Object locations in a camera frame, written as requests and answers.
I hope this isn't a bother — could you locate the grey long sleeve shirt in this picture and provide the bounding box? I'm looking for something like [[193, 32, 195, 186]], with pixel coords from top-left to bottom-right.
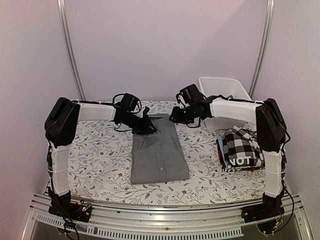
[[130, 113, 190, 185]]

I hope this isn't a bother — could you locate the floral patterned table cloth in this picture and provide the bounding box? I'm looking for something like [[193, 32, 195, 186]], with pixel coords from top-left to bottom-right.
[[48, 100, 285, 206]]

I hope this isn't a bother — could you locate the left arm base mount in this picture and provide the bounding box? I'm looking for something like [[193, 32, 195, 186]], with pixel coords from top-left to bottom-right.
[[48, 197, 92, 223]]

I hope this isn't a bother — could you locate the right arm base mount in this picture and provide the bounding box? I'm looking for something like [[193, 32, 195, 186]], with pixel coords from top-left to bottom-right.
[[241, 195, 285, 223]]

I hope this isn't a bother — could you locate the white plastic bin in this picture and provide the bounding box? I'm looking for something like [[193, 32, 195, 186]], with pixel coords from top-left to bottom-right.
[[198, 77, 252, 101]]

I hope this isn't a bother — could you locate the metal corner post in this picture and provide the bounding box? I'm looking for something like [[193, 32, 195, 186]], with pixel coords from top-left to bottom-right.
[[56, 0, 86, 101], [248, 0, 275, 98]]

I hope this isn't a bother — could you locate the right metal corner post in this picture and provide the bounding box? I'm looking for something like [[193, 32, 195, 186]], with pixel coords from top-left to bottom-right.
[[248, 0, 275, 98]]

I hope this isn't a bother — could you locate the left metal corner post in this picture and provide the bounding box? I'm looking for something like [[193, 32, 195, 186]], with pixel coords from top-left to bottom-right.
[[56, 0, 86, 101]]

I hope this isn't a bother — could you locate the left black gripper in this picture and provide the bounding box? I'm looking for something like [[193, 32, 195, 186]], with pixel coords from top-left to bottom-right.
[[120, 113, 157, 135]]

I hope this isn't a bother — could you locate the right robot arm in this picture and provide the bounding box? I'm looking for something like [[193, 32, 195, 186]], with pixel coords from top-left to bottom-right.
[[169, 84, 291, 218]]

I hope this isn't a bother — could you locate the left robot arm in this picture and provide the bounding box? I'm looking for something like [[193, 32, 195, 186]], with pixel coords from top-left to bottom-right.
[[44, 93, 157, 197]]

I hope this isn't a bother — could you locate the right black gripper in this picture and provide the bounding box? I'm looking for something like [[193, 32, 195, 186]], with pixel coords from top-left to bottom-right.
[[169, 104, 197, 125]]

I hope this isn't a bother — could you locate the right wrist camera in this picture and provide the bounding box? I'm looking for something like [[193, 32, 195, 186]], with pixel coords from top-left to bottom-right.
[[175, 92, 186, 107]]

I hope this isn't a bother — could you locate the aluminium front rail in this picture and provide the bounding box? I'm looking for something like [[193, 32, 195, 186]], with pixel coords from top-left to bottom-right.
[[21, 194, 315, 240]]

